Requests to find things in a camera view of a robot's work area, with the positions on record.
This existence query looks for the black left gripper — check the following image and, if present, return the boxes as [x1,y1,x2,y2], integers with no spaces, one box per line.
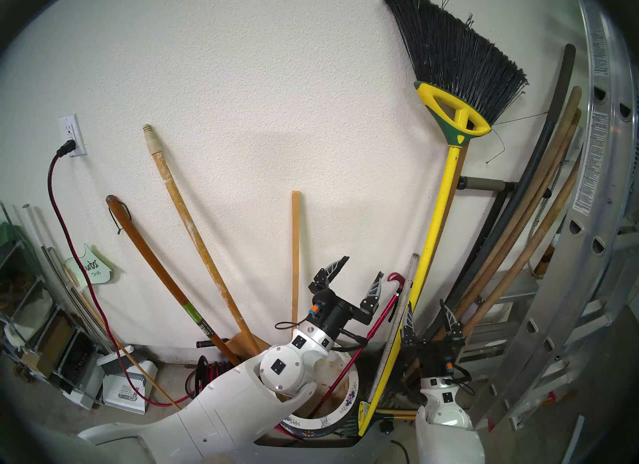
[309,256,385,341]

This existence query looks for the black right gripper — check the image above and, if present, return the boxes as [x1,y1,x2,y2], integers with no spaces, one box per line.
[399,299,467,381]

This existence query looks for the yellow broom black bristles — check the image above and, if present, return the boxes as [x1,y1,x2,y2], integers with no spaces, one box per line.
[358,0,549,437]

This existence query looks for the white floral ceramic pot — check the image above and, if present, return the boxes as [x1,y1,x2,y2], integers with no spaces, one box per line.
[280,351,361,439]

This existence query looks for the grey flat wooden stake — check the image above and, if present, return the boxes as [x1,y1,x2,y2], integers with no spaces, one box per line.
[369,253,420,404]

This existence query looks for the red walking cane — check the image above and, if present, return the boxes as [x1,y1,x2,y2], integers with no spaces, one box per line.
[307,272,405,418]

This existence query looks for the thin flat wooden stick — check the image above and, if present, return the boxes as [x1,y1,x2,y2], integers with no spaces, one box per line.
[291,191,301,340]

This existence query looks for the grey metal step stool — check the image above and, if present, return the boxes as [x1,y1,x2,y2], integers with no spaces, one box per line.
[459,268,540,359]

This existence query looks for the brown wooden board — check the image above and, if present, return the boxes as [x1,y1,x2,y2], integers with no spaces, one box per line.
[227,332,273,361]

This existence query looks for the brown bottle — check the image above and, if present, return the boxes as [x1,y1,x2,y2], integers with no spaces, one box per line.
[532,246,557,279]

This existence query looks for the long bare wooden pole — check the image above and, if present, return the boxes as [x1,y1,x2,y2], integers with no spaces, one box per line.
[462,153,584,338]
[457,109,582,324]

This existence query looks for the black tool olive grip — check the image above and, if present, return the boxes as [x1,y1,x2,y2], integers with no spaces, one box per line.
[439,176,517,314]

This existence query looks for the paint-spattered wooden pole threaded tip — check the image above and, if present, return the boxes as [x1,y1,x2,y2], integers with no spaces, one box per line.
[142,124,261,358]

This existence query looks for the aluminium ladder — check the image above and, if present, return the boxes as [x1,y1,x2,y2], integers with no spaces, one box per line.
[469,0,639,431]

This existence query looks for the white plastic box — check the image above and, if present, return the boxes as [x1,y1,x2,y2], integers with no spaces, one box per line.
[96,346,159,415]

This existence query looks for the mint green name sign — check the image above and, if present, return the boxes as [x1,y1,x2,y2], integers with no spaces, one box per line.
[65,243,113,286]

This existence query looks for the grey metal rod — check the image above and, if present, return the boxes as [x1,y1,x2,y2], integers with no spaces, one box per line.
[39,245,118,354]

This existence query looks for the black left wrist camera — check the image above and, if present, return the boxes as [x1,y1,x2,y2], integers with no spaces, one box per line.
[309,291,336,319]

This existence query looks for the yellow handled garden tool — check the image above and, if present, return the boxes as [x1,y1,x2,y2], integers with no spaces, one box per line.
[358,402,420,436]

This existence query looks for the wooden handle black grip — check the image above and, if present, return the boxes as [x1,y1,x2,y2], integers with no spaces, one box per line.
[424,144,470,289]

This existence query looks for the red black cord reel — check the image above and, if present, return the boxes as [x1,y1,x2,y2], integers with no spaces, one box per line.
[186,356,235,399]

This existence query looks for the dark brown handle green band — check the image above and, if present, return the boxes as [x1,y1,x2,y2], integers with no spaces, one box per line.
[105,195,241,366]

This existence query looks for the bundle of leaning handles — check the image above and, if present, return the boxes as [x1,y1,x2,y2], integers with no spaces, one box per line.
[452,86,583,319]

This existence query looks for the bundle of long tool handles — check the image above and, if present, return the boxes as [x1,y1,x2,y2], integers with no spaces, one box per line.
[424,44,576,341]

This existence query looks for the grey wire shelf rack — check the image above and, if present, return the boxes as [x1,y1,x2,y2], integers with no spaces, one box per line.
[0,199,103,404]

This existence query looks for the red black power cord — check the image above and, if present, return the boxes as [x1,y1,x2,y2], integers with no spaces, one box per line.
[47,140,195,408]

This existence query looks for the white wall outlet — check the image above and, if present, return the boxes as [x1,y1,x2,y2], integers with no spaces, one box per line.
[58,114,87,157]

